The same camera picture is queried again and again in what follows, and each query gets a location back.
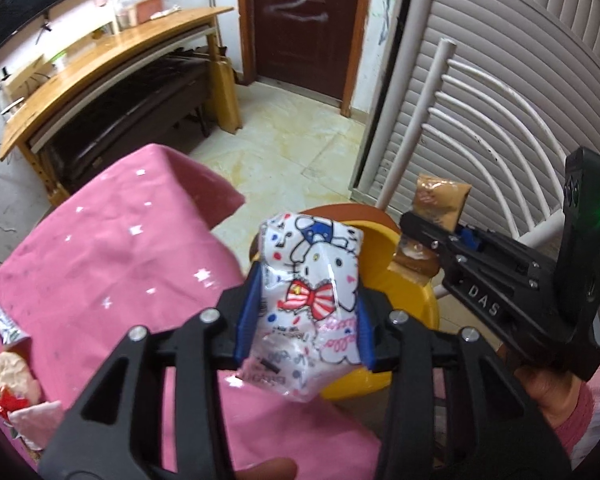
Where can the silver foil wrapper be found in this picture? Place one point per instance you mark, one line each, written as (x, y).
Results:
(5, 325)

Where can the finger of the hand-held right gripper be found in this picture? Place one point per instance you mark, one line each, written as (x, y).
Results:
(430, 237)
(469, 238)

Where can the white louvred panel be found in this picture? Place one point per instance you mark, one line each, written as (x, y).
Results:
(505, 20)

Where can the white chair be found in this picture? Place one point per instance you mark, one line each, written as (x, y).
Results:
(442, 85)

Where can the cartoon cat snack packet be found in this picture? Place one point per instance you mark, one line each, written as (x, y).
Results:
(305, 280)

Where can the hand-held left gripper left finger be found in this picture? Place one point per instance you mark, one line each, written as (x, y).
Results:
(247, 310)

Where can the person's left hand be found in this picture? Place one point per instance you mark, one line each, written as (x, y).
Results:
(265, 471)

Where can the pink white wrapper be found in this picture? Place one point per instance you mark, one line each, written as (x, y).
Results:
(35, 422)

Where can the brown snack packet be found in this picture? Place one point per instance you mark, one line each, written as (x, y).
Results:
(437, 202)

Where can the person's right forearm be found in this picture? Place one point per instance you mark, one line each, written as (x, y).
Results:
(577, 420)

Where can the dark red door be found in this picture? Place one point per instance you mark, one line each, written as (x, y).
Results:
(305, 50)

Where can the pink star tablecloth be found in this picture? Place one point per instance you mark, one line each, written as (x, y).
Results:
(130, 240)

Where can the cardboard box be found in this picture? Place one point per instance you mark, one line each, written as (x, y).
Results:
(26, 77)

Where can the wooden desk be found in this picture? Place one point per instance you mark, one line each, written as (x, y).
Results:
(105, 60)

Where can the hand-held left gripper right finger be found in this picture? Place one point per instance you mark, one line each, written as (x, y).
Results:
(365, 330)

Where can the person's right hand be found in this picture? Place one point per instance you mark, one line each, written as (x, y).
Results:
(545, 395)

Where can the yellow plastic bin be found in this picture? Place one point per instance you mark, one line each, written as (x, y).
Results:
(377, 260)

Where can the dark brown bench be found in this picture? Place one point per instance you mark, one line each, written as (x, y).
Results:
(130, 110)

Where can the pink box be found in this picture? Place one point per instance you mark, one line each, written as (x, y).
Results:
(149, 8)

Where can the rice cracker packet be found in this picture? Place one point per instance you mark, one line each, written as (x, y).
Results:
(12, 375)

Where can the white cloth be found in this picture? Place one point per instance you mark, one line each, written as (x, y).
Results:
(165, 12)

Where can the clear plastic container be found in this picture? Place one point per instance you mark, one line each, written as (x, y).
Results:
(125, 15)

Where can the red wrapper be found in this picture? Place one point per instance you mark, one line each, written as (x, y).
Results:
(2, 403)

